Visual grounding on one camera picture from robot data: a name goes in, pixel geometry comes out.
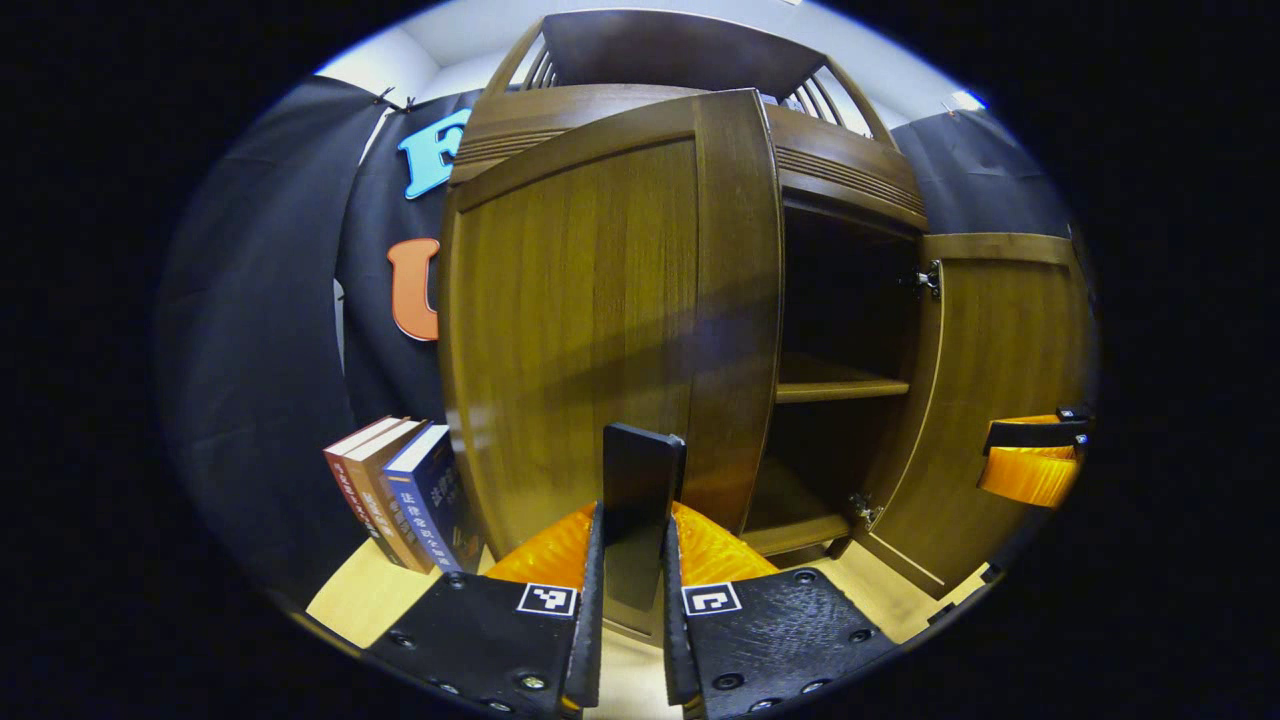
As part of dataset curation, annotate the brown book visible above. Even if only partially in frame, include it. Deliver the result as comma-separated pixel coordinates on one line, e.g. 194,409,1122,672
343,418,433,574

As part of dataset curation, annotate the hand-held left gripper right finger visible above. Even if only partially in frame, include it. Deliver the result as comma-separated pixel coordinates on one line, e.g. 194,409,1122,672
660,500,898,719

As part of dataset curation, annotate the wooden shoe cabinet door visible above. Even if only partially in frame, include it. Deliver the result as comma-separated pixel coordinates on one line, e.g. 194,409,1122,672
855,232,1098,601
438,87,788,646

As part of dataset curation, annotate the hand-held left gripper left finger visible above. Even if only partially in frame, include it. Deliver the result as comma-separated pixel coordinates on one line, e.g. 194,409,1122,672
365,500,607,719

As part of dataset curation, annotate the black backdrop cloth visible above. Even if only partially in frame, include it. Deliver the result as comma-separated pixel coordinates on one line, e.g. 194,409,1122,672
155,75,1076,601

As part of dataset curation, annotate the wooden double-door shoe cabinet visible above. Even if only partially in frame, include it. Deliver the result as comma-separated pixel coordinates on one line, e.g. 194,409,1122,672
445,8,931,561

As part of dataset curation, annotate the wooden inner cabinet shelf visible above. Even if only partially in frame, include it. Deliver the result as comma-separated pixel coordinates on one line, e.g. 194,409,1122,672
775,352,913,406

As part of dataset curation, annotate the blue book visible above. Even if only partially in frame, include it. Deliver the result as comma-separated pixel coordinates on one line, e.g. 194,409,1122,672
383,424,486,576

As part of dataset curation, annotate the red book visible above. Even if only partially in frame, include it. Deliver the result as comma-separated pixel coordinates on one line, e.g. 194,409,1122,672
322,415,411,571

